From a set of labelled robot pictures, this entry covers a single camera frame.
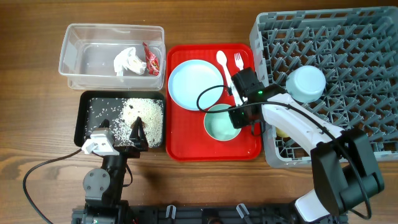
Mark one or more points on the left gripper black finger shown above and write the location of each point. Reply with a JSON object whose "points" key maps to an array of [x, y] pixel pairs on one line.
{"points": [[104, 126], [137, 135]]}

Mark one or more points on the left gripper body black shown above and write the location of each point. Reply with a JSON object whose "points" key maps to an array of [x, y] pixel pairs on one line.
{"points": [[128, 152]]}

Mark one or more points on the rice food waste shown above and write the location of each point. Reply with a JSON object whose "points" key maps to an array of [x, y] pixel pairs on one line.
{"points": [[122, 113]]}

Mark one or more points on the white napkin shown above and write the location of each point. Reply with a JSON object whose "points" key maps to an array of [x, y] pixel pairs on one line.
{"points": [[127, 59]]}

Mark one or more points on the red snack wrapper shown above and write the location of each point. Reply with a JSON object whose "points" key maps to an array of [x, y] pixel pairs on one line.
{"points": [[151, 61]]}

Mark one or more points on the green plastic bowl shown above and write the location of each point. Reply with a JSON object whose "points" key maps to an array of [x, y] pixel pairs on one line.
{"points": [[220, 127]]}

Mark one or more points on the yellow plastic cup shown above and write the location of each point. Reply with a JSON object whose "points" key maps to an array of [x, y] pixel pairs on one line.
{"points": [[281, 133]]}

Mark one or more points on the small light blue bowl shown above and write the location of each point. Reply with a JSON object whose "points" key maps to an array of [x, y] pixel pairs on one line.
{"points": [[306, 84]]}

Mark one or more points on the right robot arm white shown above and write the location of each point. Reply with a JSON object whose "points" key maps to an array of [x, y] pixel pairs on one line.
{"points": [[344, 167]]}

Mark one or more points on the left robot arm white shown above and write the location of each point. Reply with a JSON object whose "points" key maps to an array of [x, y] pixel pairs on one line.
{"points": [[103, 187]]}

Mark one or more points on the black waste tray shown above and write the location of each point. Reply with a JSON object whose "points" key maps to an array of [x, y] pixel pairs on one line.
{"points": [[84, 103]]}

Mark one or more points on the grey dishwasher rack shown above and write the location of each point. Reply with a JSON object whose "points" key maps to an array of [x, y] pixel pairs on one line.
{"points": [[355, 48]]}

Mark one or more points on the red plastic tray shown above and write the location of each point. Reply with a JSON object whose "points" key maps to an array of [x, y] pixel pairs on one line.
{"points": [[185, 135]]}

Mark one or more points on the clear plastic bin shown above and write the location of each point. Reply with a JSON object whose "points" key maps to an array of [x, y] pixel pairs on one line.
{"points": [[88, 53]]}

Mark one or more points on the large light blue plate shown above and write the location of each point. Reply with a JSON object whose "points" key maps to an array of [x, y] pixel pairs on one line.
{"points": [[189, 79]]}

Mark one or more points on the white plastic spoon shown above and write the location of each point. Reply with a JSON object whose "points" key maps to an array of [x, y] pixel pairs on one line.
{"points": [[222, 60]]}

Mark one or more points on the pink plastic fork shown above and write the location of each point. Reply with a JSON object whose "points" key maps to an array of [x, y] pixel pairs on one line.
{"points": [[239, 61]]}

